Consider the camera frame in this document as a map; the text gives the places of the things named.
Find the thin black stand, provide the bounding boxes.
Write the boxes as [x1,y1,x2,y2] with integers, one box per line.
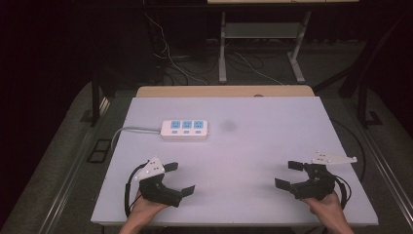
[90,69,102,128]

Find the white power strip cable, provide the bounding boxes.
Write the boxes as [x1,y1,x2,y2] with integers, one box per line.
[110,126,163,152]

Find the person's left hand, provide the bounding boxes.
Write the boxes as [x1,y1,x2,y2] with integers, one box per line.
[129,190,170,225]

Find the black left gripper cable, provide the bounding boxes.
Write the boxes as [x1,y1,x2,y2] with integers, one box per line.
[124,162,148,218]

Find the long white floor cable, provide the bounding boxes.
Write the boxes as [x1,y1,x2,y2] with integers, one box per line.
[142,11,209,86]

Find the metal floor rail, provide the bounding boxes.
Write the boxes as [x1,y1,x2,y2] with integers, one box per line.
[352,118,413,223]
[38,97,112,234]

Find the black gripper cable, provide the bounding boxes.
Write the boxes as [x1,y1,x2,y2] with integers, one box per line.
[124,162,148,218]
[333,175,353,210]

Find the white table mat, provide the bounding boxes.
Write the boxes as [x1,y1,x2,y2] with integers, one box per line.
[91,96,380,227]

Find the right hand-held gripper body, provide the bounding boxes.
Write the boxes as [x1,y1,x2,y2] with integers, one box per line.
[290,151,358,201]

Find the short white floor cable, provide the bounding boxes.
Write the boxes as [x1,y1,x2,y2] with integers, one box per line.
[233,52,284,86]

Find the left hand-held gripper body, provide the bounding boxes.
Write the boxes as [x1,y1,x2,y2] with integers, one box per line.
[134,156,183,209]

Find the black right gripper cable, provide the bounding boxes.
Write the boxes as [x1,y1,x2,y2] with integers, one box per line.
[333,175,353,210]

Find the person's right hand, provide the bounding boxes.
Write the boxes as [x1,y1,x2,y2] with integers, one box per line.
[303,191,347,227]

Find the black floor frame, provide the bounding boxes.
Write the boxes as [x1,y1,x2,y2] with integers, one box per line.
[86,138,113,164]

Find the white power strip blue sockets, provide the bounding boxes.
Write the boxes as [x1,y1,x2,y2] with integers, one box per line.
[160,119,209,141]

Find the white metal desk frame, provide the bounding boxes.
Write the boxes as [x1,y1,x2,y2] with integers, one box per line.
[217,10,308,85]

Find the thin black floor cable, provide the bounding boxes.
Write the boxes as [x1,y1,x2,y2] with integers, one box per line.
[330,118,367,183]

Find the thick black stand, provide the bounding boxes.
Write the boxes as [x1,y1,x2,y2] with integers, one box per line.
[356,32,384,129]

